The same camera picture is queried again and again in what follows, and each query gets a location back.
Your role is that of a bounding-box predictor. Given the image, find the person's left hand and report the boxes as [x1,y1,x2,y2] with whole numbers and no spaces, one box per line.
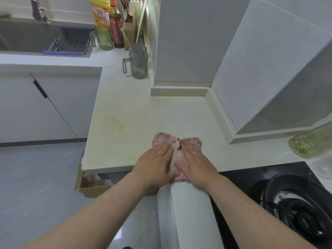
[131,143,180,192]

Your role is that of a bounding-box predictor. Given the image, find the person's right hand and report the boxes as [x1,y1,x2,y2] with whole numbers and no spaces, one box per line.
[174,139,221,193]

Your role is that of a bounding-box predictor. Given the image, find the pink dish cloth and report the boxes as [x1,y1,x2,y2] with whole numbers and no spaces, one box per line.
[151,132,202,182]

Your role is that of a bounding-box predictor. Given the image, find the dark tinted drinking glass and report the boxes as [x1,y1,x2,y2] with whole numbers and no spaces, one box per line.
[122,50,149,80]

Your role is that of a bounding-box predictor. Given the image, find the person's left forearm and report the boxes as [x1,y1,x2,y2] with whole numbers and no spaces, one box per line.
[23,173,156,249]

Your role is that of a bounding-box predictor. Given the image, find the white countertop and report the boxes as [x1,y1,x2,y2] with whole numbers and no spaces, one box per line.
[0,41,161,174]

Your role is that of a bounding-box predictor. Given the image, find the black glass gas stove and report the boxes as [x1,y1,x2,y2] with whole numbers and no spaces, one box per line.
[211,161,332,249]

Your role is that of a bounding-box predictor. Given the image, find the large open cardboard box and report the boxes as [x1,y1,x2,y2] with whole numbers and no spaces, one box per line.
[74,163,112,199]

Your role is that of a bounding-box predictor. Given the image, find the black round stove burner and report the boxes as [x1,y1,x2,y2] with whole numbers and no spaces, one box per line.
[260,173,332,241]

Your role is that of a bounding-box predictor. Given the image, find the clear bottle yellowish oil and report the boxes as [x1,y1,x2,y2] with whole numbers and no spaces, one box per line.
[288,121,332,160]

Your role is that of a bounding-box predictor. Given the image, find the green tinted ribbed glass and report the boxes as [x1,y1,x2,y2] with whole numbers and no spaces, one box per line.
[89,23,114,51]

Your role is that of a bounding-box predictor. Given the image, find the small brown cardboard box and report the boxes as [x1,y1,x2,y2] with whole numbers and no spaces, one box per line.
[122,14,138,51]

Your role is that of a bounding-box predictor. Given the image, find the dark sauce bottle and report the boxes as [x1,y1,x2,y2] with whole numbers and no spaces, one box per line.
[108,0,125,49]

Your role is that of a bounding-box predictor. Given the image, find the dark sink drain basket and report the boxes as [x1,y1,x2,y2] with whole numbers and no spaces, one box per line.
[43,27,94,56]

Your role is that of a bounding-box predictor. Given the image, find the pale green cutting board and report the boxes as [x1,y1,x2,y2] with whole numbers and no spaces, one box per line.
[135,0,148,44]

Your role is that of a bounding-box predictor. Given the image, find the yellow detergent bottle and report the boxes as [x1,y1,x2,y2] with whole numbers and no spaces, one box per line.
[90,0,112,26]

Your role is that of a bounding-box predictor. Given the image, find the steel sink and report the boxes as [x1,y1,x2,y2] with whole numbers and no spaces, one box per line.
[0,18,95,58]

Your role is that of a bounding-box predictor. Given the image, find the chrome faucet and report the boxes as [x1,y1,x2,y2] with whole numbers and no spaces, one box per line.
[30,0,51,24]

